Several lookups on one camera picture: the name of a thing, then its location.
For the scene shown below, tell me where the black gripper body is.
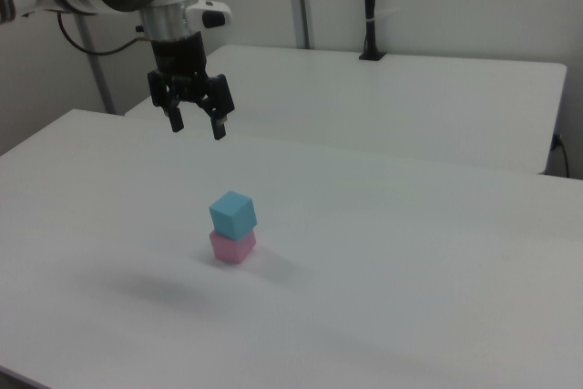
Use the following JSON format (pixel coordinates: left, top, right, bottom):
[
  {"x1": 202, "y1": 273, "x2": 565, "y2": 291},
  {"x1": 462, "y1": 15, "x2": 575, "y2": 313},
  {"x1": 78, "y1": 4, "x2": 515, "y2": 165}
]
[{"x1": 146, "y1": 31, "x2": 230, "y2": 110}]

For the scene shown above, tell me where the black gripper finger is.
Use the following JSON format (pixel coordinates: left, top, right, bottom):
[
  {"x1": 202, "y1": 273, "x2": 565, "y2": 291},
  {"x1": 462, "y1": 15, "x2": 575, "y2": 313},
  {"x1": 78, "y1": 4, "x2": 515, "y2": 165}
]
[
  {"x1": 157, "y1": 83, "x2": 185, "y2": 133},
  {"x1": 198, "y1": 75, "x2": 237, "y2": 141}
]

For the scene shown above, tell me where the blue cube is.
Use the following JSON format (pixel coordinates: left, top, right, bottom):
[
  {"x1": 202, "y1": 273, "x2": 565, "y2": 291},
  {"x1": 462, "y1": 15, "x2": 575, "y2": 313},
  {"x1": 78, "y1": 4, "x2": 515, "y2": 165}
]
[{"x1": 208, "y1": 189, "x2": 259, "y2": 242}]

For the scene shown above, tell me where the pink cube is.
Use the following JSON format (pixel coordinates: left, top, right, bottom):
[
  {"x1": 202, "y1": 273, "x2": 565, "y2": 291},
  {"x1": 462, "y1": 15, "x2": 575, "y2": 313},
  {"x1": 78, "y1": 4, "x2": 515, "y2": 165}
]
[{"x1": 209, "y1": 229, "x2": 258, "y2": 266}]

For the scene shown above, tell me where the white back table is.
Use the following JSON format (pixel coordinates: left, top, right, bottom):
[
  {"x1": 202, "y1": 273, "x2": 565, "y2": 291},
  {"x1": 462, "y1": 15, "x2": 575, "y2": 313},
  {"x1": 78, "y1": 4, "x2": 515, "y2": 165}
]
[{"x1": 124, "y1": 45, "x2": 568, "y2": 176}]

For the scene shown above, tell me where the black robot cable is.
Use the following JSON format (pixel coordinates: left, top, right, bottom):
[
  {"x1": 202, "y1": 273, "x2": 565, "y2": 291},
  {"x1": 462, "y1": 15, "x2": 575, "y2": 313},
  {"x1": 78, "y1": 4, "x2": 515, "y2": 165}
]
[{"x1": 56, "y1": 11, "x2": 151, "y2": 57}]

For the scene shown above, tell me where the black camera stand pole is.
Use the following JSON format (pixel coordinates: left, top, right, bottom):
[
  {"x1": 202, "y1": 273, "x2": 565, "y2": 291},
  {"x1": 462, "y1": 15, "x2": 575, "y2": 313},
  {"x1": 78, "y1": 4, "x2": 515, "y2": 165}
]
[{"x1": 358, "y1": 0, "x2": 387, "y2": 62}]

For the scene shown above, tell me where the black power cable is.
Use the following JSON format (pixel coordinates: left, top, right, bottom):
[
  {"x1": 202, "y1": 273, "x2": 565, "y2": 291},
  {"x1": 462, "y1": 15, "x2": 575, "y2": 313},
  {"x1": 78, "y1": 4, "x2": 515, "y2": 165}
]
[{"x1": 551, "y1": 133, "x2": 571, "y2": 178}]

